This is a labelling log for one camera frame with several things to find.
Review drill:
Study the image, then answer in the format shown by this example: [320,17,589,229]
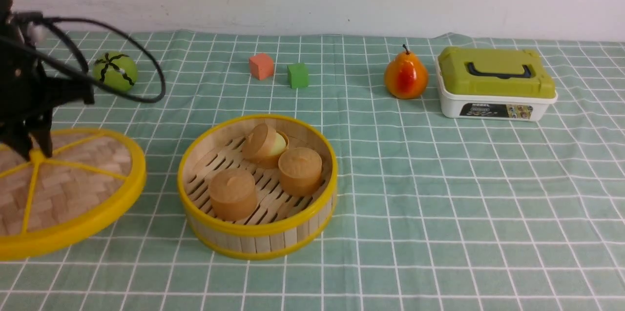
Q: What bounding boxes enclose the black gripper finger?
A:
[0,123,33,160]

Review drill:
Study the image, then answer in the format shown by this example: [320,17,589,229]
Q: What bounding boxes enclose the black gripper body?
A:
[1,11,95,131]

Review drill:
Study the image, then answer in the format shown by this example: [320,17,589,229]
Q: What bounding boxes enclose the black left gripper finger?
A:
[31,111,53,158]

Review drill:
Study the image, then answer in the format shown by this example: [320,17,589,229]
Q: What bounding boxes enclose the yellow woven steamer lid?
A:
[0,128,146,261]

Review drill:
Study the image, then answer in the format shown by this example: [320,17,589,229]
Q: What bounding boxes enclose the yellow bamboo steamer basket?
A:
[178,114,339,260]

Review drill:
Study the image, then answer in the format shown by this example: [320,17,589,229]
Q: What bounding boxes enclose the green toy melon ball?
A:
[92,51,138,92]

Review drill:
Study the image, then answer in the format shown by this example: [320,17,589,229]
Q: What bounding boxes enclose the brown toy bun front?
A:
[208,168,258,221]

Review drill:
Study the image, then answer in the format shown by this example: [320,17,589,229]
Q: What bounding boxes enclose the brown toy bun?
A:
[278,147,322,197]
[208,168,258,221]

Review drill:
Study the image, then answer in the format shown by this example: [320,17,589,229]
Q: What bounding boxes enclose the tilted toy bun back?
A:
[242,123,290,169]

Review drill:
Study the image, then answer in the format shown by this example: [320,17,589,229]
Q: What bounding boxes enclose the orange foam cube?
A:
[249,53,274,81]

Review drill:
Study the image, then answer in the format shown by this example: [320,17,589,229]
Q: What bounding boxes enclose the brown toy bun right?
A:
[278,147,322,197]

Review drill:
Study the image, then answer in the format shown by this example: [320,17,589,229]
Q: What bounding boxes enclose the green foam cube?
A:
[287,62,310,89]

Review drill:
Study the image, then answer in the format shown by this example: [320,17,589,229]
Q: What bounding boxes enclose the orange toy pear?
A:
[384,44,429,100]

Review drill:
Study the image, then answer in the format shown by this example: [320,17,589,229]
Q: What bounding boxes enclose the green checkered tablecloth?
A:
[1,31,625,311]

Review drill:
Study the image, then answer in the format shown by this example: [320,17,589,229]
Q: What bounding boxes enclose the green lidded white toolbox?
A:
[435,46,558,122]

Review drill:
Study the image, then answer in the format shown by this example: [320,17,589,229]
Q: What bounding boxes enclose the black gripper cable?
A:
[0,17,167,104]

